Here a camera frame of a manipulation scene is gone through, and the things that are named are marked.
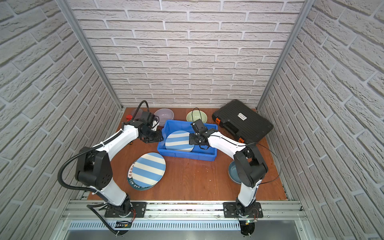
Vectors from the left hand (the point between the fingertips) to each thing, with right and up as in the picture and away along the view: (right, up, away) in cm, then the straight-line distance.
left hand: (162, 137), depth 89 cm
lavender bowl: (-4, +15, +21) cm, 26 cm away
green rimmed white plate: (-15, -24, -9) cm, 30 cm away
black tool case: (+55, +8, +12) cm, 57 cm away
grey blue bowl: (+43, -21, -3) cm, 48 cm away
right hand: (+19, -1, +2) cm, 19 cm away
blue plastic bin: (+22, -9, -4) cm, 25 cm away
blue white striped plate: (+9, -4, +13) cm, 16 cm away
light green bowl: (+21, +14, +20) cm, 32 cm away
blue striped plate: (-7, -19, -4) cm, 20 cm away
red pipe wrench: (-30, +12, +21) cm, 39 cm away
